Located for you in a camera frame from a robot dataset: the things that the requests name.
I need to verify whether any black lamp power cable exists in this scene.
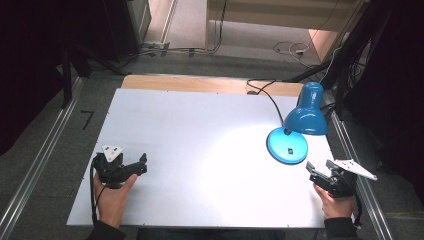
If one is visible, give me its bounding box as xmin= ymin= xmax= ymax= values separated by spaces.
xmin=245 ymin=78 xmax=285 ymax=125

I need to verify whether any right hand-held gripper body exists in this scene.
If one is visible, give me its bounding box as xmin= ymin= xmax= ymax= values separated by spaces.
xmin=319 ymin=158 xmax=379 ymax=199

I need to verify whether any white floor cable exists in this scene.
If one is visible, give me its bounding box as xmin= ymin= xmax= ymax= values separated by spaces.
xmin=272 ymin=40 xmax=313 ymax=66

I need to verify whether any dark cabinet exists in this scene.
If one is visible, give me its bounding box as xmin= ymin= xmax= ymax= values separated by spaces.
xmin=96 ymin=0 xmax=153 ymax=63

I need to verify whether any person's right hand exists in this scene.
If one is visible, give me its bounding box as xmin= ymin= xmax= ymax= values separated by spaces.
xmin=312 ymin=183 xmax=357 ymax=220

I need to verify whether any light wooden furniture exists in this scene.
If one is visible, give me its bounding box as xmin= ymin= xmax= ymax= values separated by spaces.
xmin=203 ymin=0 xmax=371 ymax=64

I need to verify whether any person's dark lap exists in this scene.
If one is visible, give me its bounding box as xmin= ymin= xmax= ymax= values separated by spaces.
xmin=135 ymin=227 xmax=319 ymax=240

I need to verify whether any person's left hand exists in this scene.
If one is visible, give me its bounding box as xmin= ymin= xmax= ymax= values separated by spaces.
xmin=92 ymin=172 xmax=139 ymax=230

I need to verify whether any black floor cable bundle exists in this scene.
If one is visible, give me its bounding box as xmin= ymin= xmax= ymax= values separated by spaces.
xmin=116 ymin=0 xmax=229 ymax=68

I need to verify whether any upright aluminium profile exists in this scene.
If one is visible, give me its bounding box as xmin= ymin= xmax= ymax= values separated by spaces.
xmin=159 ymin=0 xmax=179 ymax=56

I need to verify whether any black tape corner mark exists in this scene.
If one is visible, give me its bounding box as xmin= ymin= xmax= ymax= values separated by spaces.
xmin=79 ymin=110 xmax=96 ymax=131

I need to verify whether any aluminium frame rail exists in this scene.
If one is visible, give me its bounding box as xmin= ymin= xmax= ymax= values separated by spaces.
xmin=0 ymin=77 xmax=85 ymax=240
xmin=326 ymin=108 xmax=396 ymax=240

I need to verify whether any left hand-held gripper black cable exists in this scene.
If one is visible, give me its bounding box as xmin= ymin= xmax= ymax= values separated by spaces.
xmin=88 ymin=155 xmax=113 ymax=224

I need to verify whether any hand-held gripper black cable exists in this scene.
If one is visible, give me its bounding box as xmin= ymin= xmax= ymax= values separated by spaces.
xmin=88 ymin=155 xmax=113 ymax=224
xmin=346 ymin=178 xmax=365 ymax=228

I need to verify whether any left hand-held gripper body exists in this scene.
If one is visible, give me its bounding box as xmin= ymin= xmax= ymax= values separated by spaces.
xmin=93 ymin=144 xmax=135 ymax=190

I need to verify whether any right hand-held gripper black cable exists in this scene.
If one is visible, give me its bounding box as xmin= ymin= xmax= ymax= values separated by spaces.
xmin=346 ymin=178 xmax=365 ymax=228

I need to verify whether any blue desk lamp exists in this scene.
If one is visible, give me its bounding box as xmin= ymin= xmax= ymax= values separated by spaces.
xmin=265 ymin=81 xmax=330 ymax=166

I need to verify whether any black metal stand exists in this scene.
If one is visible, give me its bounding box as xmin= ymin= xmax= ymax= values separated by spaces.
xmin=59 ymin=44 xmax=74 ymax=110

